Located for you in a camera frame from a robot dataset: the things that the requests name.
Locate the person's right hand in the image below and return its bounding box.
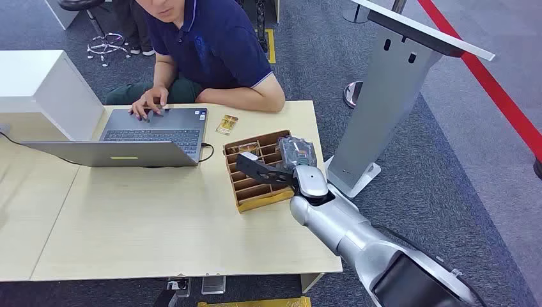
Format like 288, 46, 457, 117
128, 86, 169, 122

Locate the yellow patterned card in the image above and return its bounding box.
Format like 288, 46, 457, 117
215, 114, 239, 136
236, 141, 261, 156

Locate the person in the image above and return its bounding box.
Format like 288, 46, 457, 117
105, 0, 286, 122
111, 0, 156, 57

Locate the wooden card organizer box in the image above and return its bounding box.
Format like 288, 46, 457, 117
223, 129, 296, 214

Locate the grey open laptop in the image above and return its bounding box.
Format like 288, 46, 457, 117
21, 107, 209, 168

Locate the black stool chrome base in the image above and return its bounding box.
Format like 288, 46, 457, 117
57, 0, 132, 68

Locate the white cabinet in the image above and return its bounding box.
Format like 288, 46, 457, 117
0, 50, 105, 142

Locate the chrome stanchion base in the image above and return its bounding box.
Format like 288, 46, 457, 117
342, 3, 372, 24
343, 80, 364, 109

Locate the yellow flat object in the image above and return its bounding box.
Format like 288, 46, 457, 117
196, 296, 312, 307

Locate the grey kiosk stand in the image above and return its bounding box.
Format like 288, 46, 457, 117
323, 0, 496, 199

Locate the pale table leg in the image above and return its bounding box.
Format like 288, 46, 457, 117
300, 273, 325, 294

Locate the red barrier belt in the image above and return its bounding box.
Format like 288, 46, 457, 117
417, 0, 542, 162

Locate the black laptop cable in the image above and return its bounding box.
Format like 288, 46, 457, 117
197, 143, 215, 164

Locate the black cable chain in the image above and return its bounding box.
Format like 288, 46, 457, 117
254, 0, 269, 54

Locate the metal table bracket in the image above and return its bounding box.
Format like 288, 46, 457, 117
166, 277, 192, 307

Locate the clear table bracket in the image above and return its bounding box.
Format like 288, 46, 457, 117
201, 275, 226, 295

